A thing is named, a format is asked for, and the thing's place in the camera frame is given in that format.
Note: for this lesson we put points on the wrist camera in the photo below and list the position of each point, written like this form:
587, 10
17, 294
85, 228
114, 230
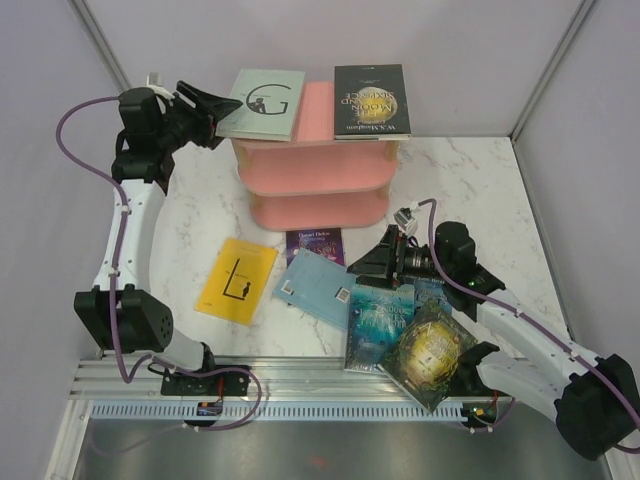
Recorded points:
155, 81
406, 220

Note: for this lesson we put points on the purple Robinson Crusoe book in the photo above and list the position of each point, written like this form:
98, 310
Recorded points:
326, 242

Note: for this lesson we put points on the dark Moon and Sixpence book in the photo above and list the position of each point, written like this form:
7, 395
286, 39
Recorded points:
370, 103

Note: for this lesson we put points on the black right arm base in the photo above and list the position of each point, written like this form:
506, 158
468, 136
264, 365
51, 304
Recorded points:
485, 409

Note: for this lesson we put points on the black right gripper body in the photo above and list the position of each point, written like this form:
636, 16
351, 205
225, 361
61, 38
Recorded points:
413, 261

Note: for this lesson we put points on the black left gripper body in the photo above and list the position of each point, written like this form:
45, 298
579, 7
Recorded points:
184, 125

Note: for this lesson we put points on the green gold fantasy book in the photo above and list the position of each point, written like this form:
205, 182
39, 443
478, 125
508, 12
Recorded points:
425, 357

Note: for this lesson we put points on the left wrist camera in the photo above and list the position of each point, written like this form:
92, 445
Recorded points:
155, 81

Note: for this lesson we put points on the light blue book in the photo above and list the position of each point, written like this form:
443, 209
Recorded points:
317, 286

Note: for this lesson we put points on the pale green Great Gatsby book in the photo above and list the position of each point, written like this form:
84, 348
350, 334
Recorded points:
269, 105

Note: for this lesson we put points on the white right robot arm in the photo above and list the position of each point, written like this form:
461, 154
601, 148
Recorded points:
593, 401

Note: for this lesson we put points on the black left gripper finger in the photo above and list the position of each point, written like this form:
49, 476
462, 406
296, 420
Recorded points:
210, 117
212, 104

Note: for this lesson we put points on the pink three-tier shelf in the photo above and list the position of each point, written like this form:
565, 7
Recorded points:
314, 181

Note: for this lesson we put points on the yellow Little Prince book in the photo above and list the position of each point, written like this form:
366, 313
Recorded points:
237, 281

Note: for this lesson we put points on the blue 20000 Leagues book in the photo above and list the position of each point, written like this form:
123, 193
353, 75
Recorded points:
377, 317

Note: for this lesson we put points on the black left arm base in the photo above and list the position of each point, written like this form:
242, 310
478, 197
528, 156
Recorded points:
221, 382

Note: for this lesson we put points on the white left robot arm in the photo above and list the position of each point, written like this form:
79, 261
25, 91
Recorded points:
118, 310

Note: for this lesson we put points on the white slotted cable duct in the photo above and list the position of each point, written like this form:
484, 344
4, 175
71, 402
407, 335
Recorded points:
235, 410

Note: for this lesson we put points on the aluminium frame rail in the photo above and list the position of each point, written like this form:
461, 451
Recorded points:
281, 378

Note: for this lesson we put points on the dark Emily Bronte book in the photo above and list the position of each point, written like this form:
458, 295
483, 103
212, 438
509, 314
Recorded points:
427, 289

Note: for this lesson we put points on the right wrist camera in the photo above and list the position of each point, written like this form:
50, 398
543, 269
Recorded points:
406, 220

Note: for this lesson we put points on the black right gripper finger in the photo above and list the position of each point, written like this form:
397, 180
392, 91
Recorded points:
384, 251
374, 269

